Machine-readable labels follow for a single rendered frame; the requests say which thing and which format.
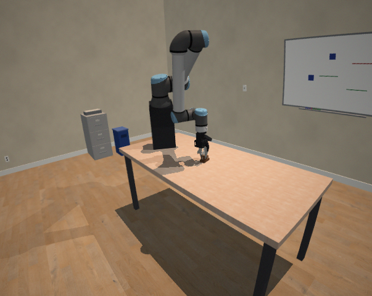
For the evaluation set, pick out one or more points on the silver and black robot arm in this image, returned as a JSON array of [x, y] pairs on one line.
[[192, 41]]

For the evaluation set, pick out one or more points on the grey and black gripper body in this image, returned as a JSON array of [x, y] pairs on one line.
[[201, 142]]

